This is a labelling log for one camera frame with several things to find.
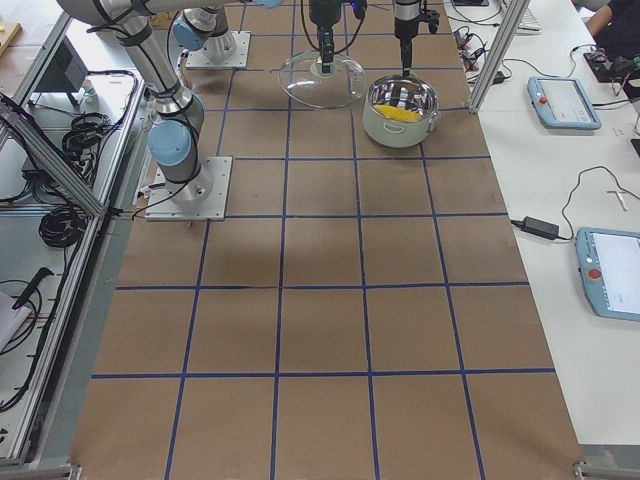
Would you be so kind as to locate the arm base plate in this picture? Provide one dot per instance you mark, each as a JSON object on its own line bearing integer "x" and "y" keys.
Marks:
{"x": 220, "y": 55}
{"x": 203, "y": 198}

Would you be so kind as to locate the blue teach pendant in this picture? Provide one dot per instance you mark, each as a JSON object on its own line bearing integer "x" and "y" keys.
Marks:
{"x": 562, "y": 103}
{"x": 609, "y": 269}

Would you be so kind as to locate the yellow corn cob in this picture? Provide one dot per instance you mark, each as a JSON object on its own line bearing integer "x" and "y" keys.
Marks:
{"x": 398, "y": 114}

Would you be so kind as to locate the seated person in black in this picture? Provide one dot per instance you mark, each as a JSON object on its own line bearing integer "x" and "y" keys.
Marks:
{"x": 615, "y": 26}

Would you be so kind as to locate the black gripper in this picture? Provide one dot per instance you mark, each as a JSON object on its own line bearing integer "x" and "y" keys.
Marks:
{"x": 405, "y": 21}
{"x": 324, "y": 13}

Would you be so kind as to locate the black monitor on stand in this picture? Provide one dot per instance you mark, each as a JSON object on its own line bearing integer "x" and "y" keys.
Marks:
{"x": 65, "y": 73}

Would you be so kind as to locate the far blue teach pendant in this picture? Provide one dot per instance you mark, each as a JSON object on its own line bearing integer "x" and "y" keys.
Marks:
{"x": 562, "y": 103}

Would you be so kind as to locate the near blue teach pendant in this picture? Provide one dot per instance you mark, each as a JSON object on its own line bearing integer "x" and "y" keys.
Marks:
{"x": 609, "y": 269}

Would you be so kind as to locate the pale green metal pot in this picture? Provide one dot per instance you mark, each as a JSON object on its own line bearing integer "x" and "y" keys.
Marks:
{"x": 410, "y": 93}

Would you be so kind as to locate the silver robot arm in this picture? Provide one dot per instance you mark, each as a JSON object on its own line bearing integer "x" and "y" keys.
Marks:
{"x": 195, "y": 27}
{"x": 173, "y": 142}

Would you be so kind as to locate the black power brick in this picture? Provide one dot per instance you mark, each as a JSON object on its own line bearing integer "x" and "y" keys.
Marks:
{"x": 539, "y": 228}

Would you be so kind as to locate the brown paper table cover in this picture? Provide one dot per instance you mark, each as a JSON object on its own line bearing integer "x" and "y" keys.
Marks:
{"x": 361, "y": 312}

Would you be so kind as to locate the aluminium frame post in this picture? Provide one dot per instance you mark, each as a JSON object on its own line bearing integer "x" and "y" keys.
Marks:
{"x": 497, "y": 51}

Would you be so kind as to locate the glass pot lid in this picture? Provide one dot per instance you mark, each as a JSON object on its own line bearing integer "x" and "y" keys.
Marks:
{"x": 303, "y": 79}

